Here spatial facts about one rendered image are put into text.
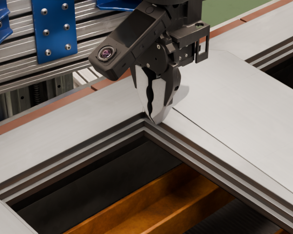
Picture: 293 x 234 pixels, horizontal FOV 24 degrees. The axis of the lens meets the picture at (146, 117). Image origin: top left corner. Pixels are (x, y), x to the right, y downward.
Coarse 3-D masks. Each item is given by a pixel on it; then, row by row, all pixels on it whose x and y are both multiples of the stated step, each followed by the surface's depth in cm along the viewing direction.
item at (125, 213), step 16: (160, 176) 106; (176, 176) 108; (192, 176) 112; (144, 192) 104; (160, 192) 107; (176, 192) 110; (192, 192) 110; (208, 192) 103; (224, 192) 106; (112, 208) 101; (128, 208) 103; (144, 208) 106; (160, 208) 107; (176, 208) 107; (192, 208) 102; (208, 208) 105; (80, 224) 97; (96, 224) 100; (112, 224) 102; (128, 224) 104; (144, 224) 104; (160, 224) 98; (176, 224) 100; (192, 224) 104
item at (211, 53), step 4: (200, 52) 114; (208, 52) 114; (212, 52) 114; (216, 52) 114; (220, 52) 114; (208, 56) 113; (212, 56) 113; (188, 64) 111; (192, 64) 111; (180, 68) 110; (184, 68) 110
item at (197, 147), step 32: (256, 64) 114; (128, 128) 98; (160, 128) 98; (192, 128) 96; (64, 160) 92; (96, 160) 95; (192, 160) 94; (224, 160) 90; (0, 192) 87; (32, 192) 89; (256, 192) 87; (288, 192) 85; (288, 224) 83
